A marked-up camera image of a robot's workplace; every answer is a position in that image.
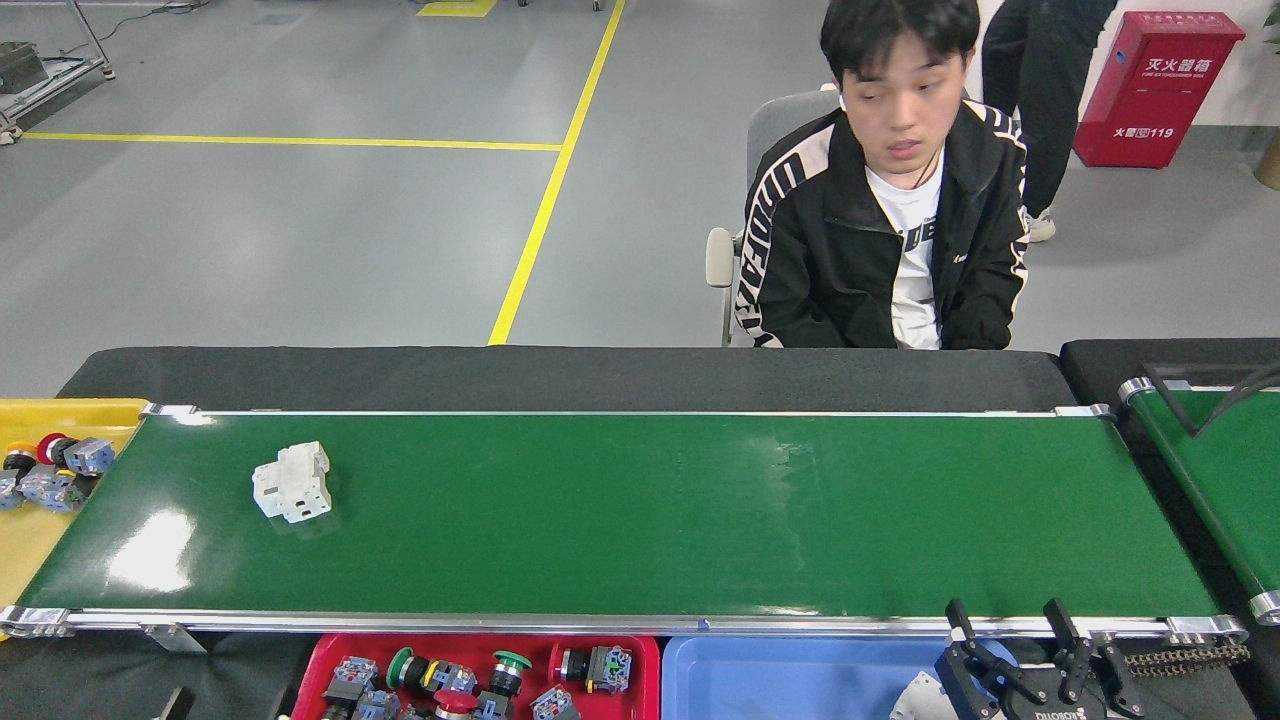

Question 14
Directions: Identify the black cable bundle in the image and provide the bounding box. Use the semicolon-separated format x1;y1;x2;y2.
1198;362;1280;438

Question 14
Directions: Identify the blue plastic bin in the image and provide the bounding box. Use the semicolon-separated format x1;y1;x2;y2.
662;635;1021;720

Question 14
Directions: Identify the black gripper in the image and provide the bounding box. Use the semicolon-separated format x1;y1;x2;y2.
934;597;1148;720

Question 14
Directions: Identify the grey office chair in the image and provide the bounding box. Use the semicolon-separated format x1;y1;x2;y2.
705;85;846;349

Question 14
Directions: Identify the dark grey equipment case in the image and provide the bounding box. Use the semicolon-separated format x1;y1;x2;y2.
0;42;49;96

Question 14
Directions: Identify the black metal bracket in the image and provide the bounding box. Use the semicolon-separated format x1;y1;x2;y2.
1145;362;1201;438

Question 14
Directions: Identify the red fire extinguisher cabinet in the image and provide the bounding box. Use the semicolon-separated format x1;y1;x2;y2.
1072;10;1247;171

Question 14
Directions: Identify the white circuit breaker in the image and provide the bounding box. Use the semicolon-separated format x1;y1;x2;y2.
251;441;333;525

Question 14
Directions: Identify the conveyor drive chain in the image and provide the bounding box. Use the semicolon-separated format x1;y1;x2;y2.
1125;642;1253;681

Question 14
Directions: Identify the yellow plastic bin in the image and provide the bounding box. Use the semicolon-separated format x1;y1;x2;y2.
0;398;151;616

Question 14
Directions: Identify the person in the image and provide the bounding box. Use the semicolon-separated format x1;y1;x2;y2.
733;0;1031;351
980;0;1118;244

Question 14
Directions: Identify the green belt conveyor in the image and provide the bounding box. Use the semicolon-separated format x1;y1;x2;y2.
1118;375;1280;626
0;404;1249;659

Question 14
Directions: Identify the silver metal rack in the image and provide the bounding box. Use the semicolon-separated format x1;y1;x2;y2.
0;0;116;146

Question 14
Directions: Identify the red plastic bin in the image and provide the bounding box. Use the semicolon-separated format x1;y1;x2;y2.
292;633;663;720

